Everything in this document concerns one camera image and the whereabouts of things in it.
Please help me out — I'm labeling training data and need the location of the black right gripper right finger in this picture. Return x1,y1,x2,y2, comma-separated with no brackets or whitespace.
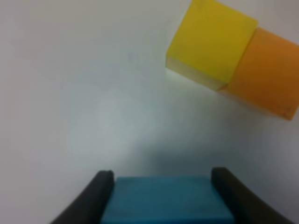
211,168,292,224

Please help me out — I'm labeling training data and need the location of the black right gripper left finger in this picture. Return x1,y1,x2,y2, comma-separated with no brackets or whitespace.
52,170,114,224

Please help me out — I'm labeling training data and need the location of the blue block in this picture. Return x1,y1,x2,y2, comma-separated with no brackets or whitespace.
100,176,235,224

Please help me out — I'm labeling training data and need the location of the orange block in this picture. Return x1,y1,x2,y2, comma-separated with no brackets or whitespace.
220,28,299,120

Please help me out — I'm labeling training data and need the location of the yellow block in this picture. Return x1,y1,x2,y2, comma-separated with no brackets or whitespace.
165,0,258,91

